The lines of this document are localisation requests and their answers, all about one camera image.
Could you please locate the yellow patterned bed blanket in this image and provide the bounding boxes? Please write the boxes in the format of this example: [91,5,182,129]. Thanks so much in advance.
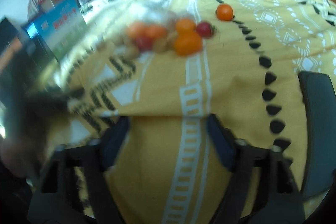
[46,0,335,223]

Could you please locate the orange top centre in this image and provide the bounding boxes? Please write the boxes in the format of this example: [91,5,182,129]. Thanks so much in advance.
[173,31,203,56]

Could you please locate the black product box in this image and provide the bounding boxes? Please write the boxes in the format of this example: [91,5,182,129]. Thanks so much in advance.
[1,17,58,94]

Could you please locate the blue green carton box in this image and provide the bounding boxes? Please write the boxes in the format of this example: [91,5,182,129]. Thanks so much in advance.
[22,0,87,63]

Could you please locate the lone orange on blanket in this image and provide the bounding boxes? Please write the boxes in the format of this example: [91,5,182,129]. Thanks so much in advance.
[216,4,234,21]

